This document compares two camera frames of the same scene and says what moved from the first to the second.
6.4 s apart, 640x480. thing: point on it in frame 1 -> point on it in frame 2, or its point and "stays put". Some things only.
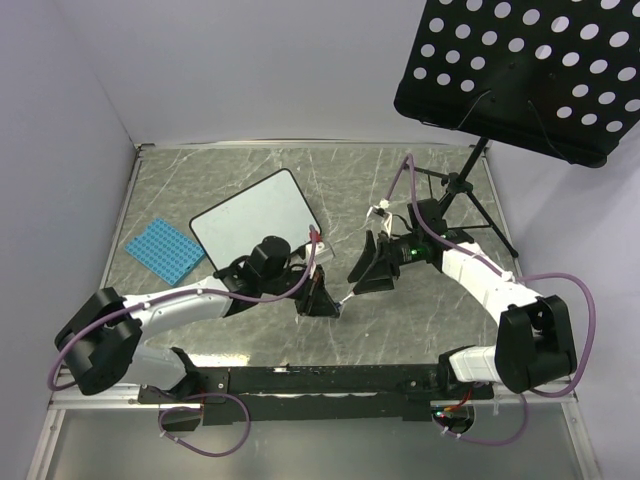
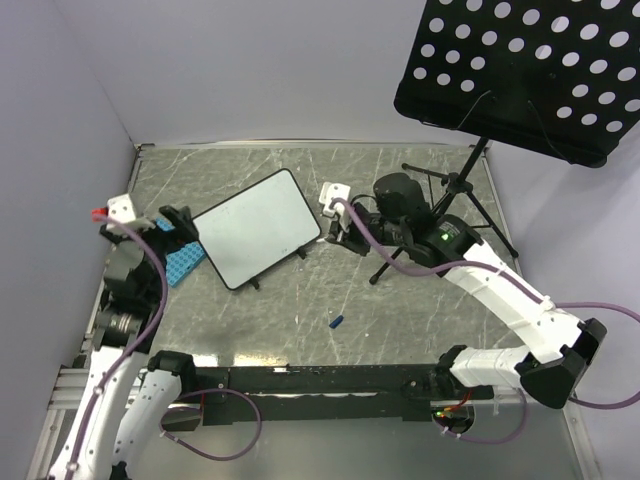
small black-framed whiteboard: x=273 y=206 stays put
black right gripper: x=379 y=273 -> x=349 y=238
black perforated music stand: x=556 y=77 stays put
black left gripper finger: x=321 y=303 -> x=182 y=221
